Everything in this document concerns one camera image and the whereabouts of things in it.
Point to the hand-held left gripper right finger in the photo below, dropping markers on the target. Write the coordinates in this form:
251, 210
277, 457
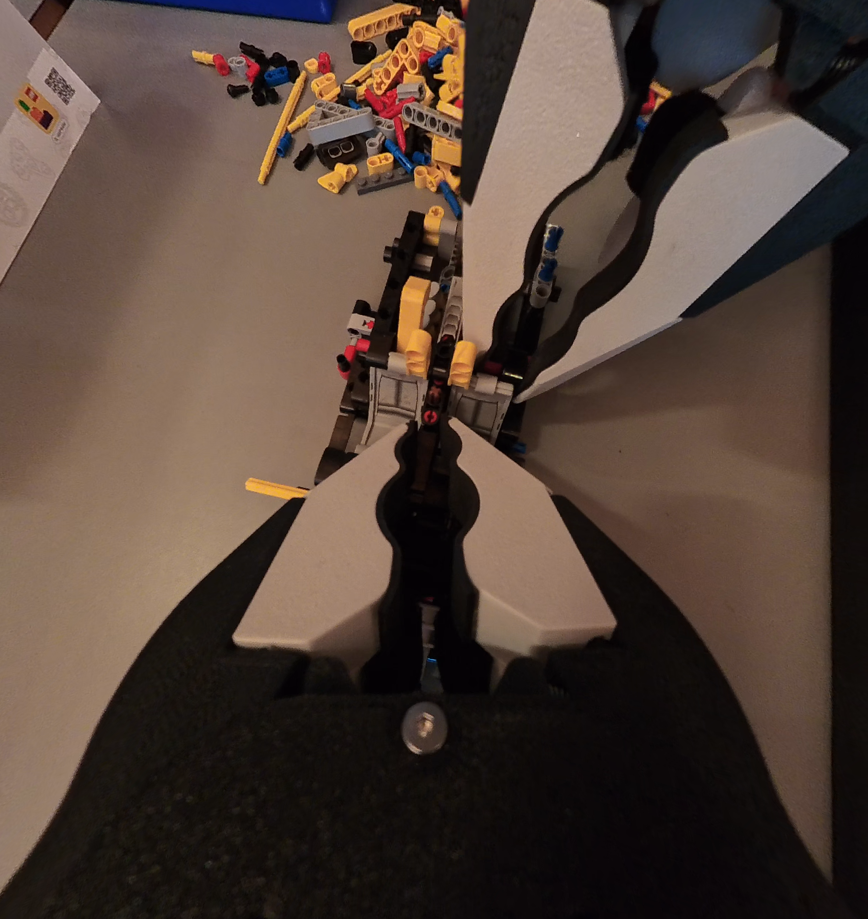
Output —
541, 567

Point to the pile of toy building pieces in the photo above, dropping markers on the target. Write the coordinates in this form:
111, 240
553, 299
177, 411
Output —
391, 79

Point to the instruction booklet yellow car cover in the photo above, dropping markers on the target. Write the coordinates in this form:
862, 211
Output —
17, 143

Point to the grey desk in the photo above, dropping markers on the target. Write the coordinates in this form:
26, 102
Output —
154, 359

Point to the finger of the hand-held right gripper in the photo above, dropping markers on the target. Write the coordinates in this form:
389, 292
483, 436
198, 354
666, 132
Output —
728, 208
548, 108

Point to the blue plastic bin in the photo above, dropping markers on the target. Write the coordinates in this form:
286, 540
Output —
247, 8

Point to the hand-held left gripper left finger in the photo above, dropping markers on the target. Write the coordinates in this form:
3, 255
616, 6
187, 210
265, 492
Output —
319, 574

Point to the black toy car chassis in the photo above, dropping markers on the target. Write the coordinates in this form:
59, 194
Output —
398, 388

